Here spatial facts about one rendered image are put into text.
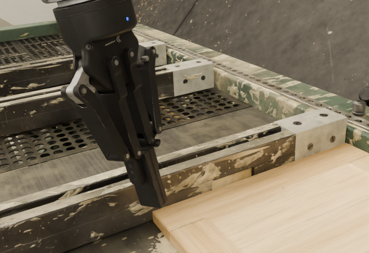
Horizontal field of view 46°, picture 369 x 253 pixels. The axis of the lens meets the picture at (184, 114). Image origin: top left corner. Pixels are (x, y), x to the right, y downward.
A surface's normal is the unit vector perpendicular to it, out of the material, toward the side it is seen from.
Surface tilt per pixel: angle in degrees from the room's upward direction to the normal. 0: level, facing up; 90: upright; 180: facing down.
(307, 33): 0
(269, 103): 39
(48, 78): 90
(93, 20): 71
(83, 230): 90
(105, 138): 64
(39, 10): 90
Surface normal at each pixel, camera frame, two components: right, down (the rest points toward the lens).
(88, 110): -0.43, 0.62
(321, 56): -0.71, -0.40
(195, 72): 0.49, 0.32
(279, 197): -0.04, -0.92
